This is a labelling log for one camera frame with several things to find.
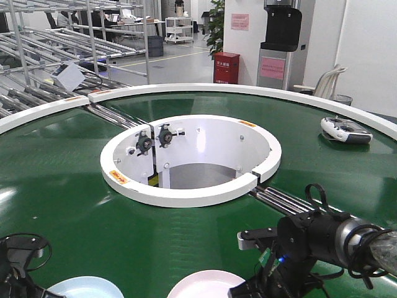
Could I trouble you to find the steel conveyor rollers left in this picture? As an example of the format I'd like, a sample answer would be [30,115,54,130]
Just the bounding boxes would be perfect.
[85,103,147,129]

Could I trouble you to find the white remote controller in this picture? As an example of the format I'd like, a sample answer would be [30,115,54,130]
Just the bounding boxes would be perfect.
[320,117,373,145]

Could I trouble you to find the white outer conveyor rim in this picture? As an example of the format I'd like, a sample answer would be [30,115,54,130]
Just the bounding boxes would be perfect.
[1,83,396,140]

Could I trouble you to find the green potted plant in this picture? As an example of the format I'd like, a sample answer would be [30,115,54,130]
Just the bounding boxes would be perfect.
[207,0,225,60]

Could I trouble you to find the pink plate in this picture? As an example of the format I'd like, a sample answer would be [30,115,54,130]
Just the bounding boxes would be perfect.
[167,269,245,298]

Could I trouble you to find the green conveyor belt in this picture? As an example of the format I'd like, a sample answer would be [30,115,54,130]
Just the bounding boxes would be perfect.
[1,92,396,297]

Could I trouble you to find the dark plastic crate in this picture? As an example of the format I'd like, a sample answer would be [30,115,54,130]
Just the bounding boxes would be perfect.
[148,35,164,57]

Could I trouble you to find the metal roller rack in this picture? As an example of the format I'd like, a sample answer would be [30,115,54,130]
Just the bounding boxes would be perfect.
[0,0,150,119]

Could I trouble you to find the black bearing mount left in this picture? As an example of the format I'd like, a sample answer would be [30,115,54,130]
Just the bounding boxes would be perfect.
[136,130,153,156]

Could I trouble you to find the steel conveyor rollers right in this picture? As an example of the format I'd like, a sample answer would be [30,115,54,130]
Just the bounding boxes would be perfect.
[249,184,397,237]

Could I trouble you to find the mesh waste basket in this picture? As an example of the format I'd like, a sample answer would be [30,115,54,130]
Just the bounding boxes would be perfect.
[334,94,353,106]

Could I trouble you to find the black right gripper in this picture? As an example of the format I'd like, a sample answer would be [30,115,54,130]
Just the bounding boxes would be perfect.
[228,227,323,297]

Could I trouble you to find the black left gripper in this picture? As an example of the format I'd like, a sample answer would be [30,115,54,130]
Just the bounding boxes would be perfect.
[1,268,65,297]

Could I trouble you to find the black water dispenser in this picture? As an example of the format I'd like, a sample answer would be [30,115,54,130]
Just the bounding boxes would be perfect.
[257,1,302,90]

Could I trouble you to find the light blue plate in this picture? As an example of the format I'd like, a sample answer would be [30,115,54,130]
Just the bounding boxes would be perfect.
[48,276,124,298]

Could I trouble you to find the black bearing mount right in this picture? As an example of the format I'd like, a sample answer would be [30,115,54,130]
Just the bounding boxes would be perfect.
[158,124,185,148]

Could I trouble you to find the red fire extinguisher box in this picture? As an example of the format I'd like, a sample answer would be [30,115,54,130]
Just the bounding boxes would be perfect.
[213,52,240,84]

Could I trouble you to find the black bearing mount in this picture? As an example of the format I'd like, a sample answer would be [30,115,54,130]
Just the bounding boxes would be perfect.
[158,124,185,148]
[136,130,153,156]

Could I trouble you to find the white trolley shelf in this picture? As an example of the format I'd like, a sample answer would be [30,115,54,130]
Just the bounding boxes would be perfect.
[165,17,194,43]

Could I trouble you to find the steel conveyor rollers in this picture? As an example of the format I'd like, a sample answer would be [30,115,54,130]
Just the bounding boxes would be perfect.
[249,184,397,237]
[85,103,147,129]

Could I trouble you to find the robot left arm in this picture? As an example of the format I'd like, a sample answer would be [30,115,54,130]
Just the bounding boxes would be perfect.
[1,233,62,297]

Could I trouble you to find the grey control box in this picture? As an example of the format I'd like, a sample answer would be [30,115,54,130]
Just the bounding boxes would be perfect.
[50,61,85,91]

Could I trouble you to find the white inner conveyor ring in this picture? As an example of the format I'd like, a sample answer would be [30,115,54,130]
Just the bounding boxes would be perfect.
[100,114,282,209]

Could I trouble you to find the pink wall notice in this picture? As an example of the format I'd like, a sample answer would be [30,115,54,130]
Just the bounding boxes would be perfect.
[231,13,249,31]

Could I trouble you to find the white plastic chair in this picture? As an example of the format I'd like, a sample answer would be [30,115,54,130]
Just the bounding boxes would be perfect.
[293,64,347,99]

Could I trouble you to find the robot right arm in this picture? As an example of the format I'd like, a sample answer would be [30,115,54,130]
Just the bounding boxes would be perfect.
[228,210,396,297]

